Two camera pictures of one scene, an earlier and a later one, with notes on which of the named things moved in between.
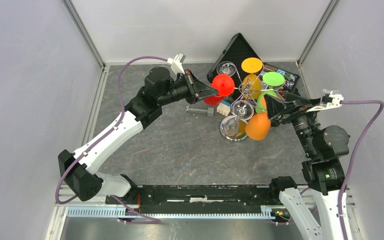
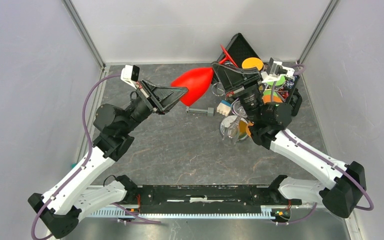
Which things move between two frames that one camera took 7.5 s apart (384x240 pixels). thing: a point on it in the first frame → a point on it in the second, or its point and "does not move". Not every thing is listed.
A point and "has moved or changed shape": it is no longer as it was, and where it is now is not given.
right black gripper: (298, 105) → (229, 76)
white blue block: (224, 107) does not move
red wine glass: (224, 84) has moved or changed shape
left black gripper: (197, 89) → (169, 96)
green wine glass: (271, 79) does not move
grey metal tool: (210, 111) does not move
